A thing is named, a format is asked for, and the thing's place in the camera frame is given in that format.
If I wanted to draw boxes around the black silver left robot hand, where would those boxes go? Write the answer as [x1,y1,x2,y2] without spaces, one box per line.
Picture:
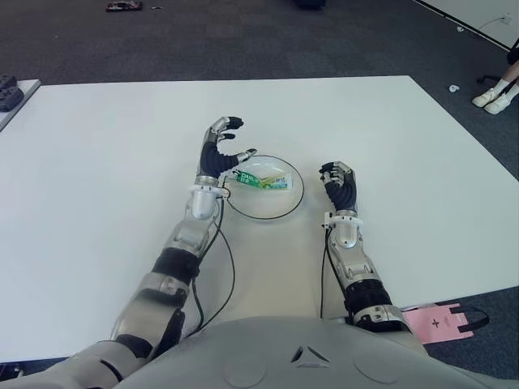
[195,116,258,186]

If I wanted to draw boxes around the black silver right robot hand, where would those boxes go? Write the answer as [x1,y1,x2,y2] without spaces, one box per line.
[318,160,358,212]

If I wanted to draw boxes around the white plate with black rim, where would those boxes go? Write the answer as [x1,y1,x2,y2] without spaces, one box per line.
[222,155,305,222]

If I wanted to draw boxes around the pink paper bag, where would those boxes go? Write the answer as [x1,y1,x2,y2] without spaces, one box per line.
[405,302,491,345]

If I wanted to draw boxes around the grey robot torso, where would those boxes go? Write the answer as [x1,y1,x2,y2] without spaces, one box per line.
[0,315,519,389]

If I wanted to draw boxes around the red black floor object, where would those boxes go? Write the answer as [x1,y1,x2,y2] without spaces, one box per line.
[105,1,144,12]

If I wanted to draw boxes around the person in white clothes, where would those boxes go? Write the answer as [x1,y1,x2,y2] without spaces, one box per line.
[471,38,519,114]

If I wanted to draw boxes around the white side table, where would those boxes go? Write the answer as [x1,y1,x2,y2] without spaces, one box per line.
[0,79,43,133]

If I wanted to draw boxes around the white flat panel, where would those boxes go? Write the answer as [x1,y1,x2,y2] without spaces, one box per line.
[413,0,519,52]

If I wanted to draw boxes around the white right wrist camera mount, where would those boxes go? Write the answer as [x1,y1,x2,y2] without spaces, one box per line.
[323,211,363,232]

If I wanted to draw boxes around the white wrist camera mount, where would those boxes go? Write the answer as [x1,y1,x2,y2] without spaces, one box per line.
[187,177,233,200]
[323,211,363,232]

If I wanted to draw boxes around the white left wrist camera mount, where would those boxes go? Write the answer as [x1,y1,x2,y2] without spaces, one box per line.
[187,177,233,200]

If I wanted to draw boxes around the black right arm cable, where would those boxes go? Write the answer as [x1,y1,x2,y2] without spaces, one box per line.
[319,227,337,319]

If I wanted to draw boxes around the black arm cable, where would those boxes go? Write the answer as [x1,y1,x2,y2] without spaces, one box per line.
[319,227,337,319]
[191,197,237,338]

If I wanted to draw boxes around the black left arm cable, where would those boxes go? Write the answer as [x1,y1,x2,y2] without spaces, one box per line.
[191,197,237,338]

